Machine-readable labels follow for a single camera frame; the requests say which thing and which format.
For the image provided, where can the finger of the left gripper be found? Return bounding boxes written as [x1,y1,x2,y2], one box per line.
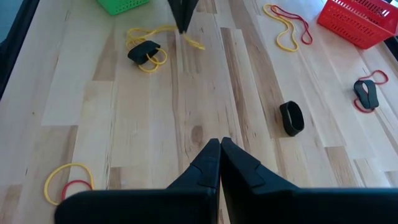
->
[183,0,200,34]
[167,0,185,34]

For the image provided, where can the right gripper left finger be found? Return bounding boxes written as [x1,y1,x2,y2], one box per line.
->
[54,138,221,224]

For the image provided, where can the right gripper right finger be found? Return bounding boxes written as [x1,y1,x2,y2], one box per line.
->
[221,138,398,224]

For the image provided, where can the thin yellow rubber band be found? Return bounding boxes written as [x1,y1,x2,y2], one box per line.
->
[137,47,169,74]
[43,162,96,207]
[262,2,300,53]
[126,24,206,51]

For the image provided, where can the wide black rubber band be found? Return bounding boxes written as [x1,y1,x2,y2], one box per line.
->
[353,79,380,110]
[127,40,162,65]
[279,100,305,138]

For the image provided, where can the thin red rubber band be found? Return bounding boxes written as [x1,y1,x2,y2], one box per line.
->
[61,179,94,202]
[353,69,390,114]
[269,4,313,46]

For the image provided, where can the green plastic basket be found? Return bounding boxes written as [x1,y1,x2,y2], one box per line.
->
[96,0,150,16]

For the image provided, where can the red plastic basket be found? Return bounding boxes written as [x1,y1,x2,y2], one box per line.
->
[316,0,398,50]

